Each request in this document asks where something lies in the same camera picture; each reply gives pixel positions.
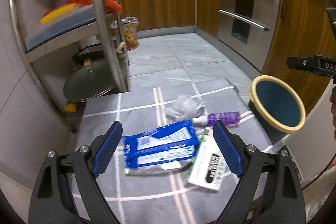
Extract red plastic bag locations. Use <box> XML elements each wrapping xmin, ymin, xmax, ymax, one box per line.
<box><xmin>65</xmin><ymin>0</ymin><xmax>122</xmax><ymax>15</ymax></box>

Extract small yellow object under rack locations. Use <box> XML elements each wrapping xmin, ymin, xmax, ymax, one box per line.
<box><xmin>64</xmin><ymin>102</ymin><xmax>77</xmax><ymax>113</ymax></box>

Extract stainless steel drawer appliance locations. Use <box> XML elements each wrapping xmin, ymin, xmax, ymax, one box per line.
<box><xmin>217</xmin><ymin>0</ymin><xmax>280</xmax><ymax>71</ymax></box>

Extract stainless steel shelf rack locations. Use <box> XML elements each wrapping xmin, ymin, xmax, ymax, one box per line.
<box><xmin>8</xmin><ymin>0</ymin><xmax>131</xmax><ymax>114</ymax></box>

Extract grey wok lid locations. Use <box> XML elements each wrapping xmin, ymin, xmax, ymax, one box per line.
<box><xmin>63</xmin><ymin>59</ymin><xmax>120</xmax><ymax>103</ymax></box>

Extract purple spray bottle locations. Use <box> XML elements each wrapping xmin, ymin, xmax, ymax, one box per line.
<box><xmin>192</xmin><ymin>111</ymin><xmax>240</xmax><ymax>127</ymax></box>

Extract clear plastic bag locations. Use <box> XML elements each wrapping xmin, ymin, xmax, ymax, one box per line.
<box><xmin>166</xmin><ymin>95</ymin><xmax>205</xmax><ymax>122</ymax></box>

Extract blue wet wipes pack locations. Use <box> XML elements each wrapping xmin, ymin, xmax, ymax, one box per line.
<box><xmin>123</xmin><ymin>121</ymin><xmax>199</xmax><ymax>176</ymax></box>

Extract bagged floor trash bin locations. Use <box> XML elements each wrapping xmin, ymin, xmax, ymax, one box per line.
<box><xmin>111</xmin><ymin>16</ymin><xmax>139</xmax><ymax>51</ymax></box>

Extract white green carton box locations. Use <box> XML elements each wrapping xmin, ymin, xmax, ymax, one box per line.
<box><xmin>187</xmin><ymin>127</ymin><xmax>230</xmax><ymax>192</ymax></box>

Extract wooden kitchen cabinets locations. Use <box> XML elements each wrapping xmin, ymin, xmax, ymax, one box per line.
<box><xmin>119</xmin><ymin>0</ymin><xmax>335</xmax><ymax>112</ymax></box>

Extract blue bin with yellow rim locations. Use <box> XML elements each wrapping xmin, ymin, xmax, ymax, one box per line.
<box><xmin>248</xmin><ymin>75</ymin><xmax>306</xmax><ymax>136</ymax></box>

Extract person's right hand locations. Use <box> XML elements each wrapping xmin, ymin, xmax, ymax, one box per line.
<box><xmin>329</xmin><ymin>94</ymin><xmax>336</xmax><ymax>139</ymax></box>

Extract yellow item on shelf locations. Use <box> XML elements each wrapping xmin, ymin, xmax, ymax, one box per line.
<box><xmin>41</xmin><ymin>3</ymin><xmax>79</xmax><ymax>25</ymax></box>

